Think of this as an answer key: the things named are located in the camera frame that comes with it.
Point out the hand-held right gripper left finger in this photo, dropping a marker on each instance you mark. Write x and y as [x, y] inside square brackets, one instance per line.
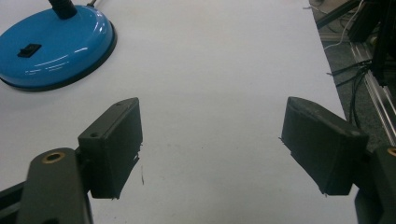
[112, 146]

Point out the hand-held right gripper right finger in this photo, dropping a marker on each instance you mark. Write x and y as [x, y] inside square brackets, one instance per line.
[323, 146]

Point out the blue round lamp base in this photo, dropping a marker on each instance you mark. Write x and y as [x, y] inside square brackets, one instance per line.
[53, 46]

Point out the black metal stand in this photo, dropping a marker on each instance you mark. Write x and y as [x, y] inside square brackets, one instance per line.
[378, 34]

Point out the dark metal bar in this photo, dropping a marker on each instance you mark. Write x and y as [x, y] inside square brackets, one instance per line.
[337, 12]

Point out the aluminium frame rail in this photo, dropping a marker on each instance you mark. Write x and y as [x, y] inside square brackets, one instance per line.
[375, 90]

